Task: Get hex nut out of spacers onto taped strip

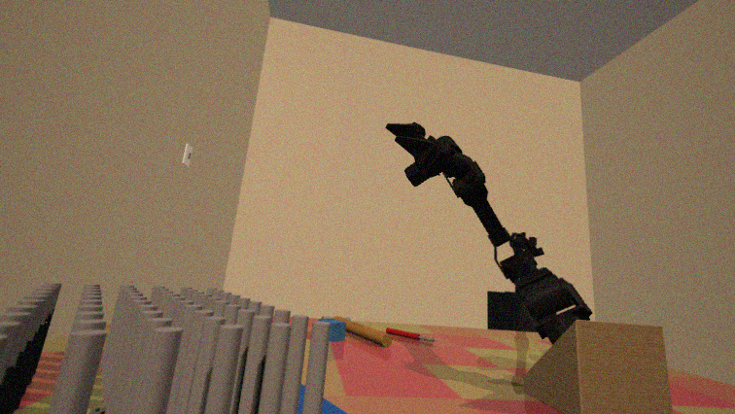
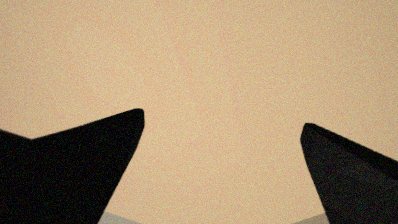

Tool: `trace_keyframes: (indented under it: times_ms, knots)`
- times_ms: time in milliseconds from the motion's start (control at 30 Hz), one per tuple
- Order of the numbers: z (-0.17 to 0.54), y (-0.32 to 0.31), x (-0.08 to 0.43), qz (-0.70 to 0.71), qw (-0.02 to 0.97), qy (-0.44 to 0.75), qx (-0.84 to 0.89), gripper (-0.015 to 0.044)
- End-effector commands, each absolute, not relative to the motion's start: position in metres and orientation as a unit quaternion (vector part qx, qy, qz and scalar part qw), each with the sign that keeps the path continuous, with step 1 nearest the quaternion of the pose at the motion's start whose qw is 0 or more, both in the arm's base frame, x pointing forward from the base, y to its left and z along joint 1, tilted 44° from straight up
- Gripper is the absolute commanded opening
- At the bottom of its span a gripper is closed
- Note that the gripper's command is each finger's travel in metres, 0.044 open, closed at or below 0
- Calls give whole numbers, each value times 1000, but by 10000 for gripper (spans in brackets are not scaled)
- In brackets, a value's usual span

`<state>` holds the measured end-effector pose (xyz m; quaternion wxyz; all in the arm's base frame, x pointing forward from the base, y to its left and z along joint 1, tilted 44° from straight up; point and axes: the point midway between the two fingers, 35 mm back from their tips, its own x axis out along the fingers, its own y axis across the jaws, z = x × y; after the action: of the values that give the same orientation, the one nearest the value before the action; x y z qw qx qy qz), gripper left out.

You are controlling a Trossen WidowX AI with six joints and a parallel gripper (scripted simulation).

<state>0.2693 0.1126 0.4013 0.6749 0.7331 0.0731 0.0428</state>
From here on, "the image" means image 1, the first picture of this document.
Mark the red-handled screwdriver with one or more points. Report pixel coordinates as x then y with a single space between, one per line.
408 334

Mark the blue block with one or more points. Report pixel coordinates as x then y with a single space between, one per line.
338 329

